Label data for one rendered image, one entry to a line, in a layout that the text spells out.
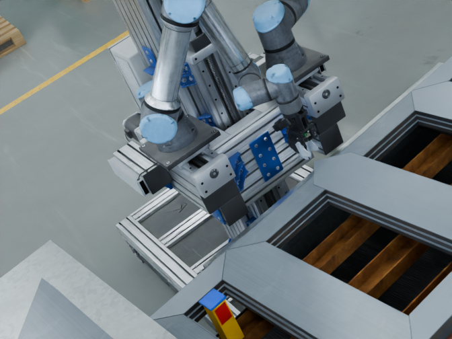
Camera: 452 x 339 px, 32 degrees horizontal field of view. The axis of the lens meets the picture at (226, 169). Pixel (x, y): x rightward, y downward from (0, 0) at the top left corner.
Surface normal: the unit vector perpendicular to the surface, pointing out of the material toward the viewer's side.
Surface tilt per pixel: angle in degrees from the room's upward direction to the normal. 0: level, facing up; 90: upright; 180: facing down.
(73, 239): 0
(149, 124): 97
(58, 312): 0
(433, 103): 0
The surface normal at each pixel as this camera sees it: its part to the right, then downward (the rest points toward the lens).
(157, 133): 0.04, 0.65
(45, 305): -0.36, -0.77
